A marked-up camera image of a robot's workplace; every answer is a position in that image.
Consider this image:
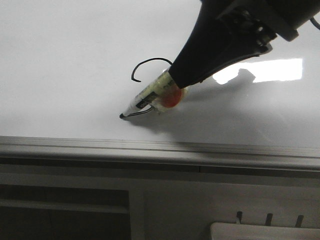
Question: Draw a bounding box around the white tray with pegs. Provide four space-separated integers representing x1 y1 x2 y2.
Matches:
210 211 320 240

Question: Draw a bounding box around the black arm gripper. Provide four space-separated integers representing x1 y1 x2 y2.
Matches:
168 0 320 88

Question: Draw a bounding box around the black cable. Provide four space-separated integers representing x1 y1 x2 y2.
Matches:
309 16 320 30

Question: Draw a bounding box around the white black whiteboard marker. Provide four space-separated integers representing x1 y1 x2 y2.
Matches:
119 70 188 119

